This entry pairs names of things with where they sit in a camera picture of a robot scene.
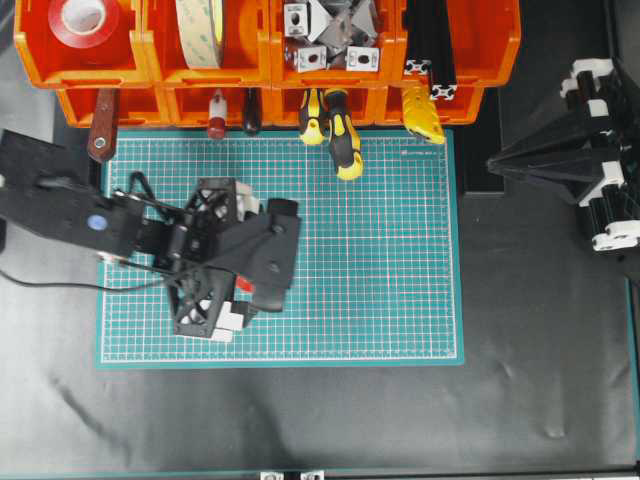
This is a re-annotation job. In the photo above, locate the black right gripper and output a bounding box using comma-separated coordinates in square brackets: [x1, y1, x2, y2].
[487, 58, 639, 254]

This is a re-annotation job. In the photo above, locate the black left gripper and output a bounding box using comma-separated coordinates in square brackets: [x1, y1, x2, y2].
[139, 177, 301, 343]

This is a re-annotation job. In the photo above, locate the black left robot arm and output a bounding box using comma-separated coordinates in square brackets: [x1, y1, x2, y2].
[1, 130, 301, 342]

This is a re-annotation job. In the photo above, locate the beige double-sided tape roll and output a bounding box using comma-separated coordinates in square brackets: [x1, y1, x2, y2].
[175, 0, 225, 70]

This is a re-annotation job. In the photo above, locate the red vinyl tape roll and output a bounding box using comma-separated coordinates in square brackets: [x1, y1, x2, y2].
[48, 0, 121, 49]

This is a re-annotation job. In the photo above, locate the green cutting mat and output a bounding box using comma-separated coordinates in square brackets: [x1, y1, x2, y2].
[96, 130, 464, 369]

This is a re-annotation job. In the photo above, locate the small yellow black screwdriver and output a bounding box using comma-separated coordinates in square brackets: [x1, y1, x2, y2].
[298, 88, 325, 146]

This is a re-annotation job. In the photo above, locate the orange lower bin far right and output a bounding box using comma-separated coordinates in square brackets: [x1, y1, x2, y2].
[375, 85, 485, 126]

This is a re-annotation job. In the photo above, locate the orange bin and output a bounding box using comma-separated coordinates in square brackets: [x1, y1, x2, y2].
[394, 0, 523, 90]
[141, 1, 271, 88]
[56, 87, 171, 128]
[269, 0, 396, 88]
[375, 85, 485, 126]
[265, 87, 382, 127]
[13, 1, 151, 89]
[156, 86, 248, 128]

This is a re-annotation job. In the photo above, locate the large yellow black screwdriver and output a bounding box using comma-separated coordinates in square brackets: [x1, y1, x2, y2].
[324, 88, 364, 181]

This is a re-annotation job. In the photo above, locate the black aluminium extrusion right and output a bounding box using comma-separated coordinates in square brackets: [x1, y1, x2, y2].
[419, 0, 457, 101]

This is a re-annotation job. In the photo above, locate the black aluminium extrusion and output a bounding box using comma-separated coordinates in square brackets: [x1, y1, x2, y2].
[404, 0, 434, 75]
[419, 0, 457, 101]

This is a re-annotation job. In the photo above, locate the orange upper bin far right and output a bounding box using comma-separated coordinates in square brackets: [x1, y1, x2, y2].
[394, 0, 523, 90]

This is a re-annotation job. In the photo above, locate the yellow utility knife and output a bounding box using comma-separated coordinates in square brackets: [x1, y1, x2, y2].
[402, 86, 446, 145]

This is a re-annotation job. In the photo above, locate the orange lower bin far left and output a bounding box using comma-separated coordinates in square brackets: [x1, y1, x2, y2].
[56, 87, 171, 128]

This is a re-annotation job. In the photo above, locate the black aluminium extrusion left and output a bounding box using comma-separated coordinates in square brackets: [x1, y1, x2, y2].
[404, 0, 434, 75]

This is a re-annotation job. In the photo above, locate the grey corner brackets pile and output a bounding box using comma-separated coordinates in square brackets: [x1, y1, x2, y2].
[306, 1, 378, 55]

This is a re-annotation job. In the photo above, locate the orange upper bin far left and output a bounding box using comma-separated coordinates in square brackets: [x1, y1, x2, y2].
[13, 1, 151, 89]

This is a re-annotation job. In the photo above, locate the white red-tipped tool handle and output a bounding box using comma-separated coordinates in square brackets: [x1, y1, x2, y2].
[207, 89, 227, 140]

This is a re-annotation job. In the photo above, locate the dark brown tool handle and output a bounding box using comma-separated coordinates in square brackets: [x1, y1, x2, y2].
[242, 88, 262, 136]

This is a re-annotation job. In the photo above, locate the silver corner bracket bottom left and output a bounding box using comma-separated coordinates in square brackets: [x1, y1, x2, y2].
[293, 45, 327, 73]

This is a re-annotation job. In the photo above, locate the silver corner bracket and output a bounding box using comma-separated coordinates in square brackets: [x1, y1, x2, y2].
[345, 46, 380, 72]
[293, 45, 327, 73]
[283, 1, 310, 37]

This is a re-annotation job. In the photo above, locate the brown wooden tool handle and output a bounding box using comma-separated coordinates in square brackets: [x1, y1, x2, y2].
[87, 89, 120, 163]

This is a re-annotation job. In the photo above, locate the silver corner bracket bottom right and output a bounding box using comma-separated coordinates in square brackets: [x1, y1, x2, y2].
[345, 46, 380, 72]

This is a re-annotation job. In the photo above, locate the silver bracket bottom edge left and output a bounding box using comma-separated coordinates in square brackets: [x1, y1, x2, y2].
[260, 471, 284, 480]

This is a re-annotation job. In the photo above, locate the silver bracket edge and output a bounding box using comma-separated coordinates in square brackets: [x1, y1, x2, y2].
[260, 471, 284, 480]
[300, 470, 325, 480]

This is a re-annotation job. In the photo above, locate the silver corner bracket top left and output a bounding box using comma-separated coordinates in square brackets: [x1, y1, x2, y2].
[283, 1, 310, 37]

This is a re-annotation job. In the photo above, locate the silver bracket bottom edge right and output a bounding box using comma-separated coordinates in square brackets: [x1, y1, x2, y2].
[300, 470, 325, 480]

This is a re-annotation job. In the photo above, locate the black cable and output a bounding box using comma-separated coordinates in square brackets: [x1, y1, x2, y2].
[0, 269, 171, 292]

